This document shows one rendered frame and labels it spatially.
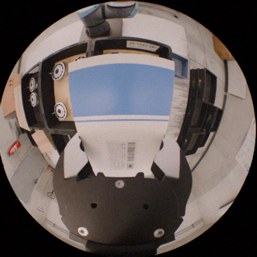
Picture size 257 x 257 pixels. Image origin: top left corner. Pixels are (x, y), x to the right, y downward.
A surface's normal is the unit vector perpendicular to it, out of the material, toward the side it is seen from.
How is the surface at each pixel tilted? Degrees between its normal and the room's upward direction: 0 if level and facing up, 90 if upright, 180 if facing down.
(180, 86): 0
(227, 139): 90
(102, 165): 0
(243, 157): 90
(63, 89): 0
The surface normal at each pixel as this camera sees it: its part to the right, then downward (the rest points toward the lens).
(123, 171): 0.04, 0.48
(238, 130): -1.00, 0.01
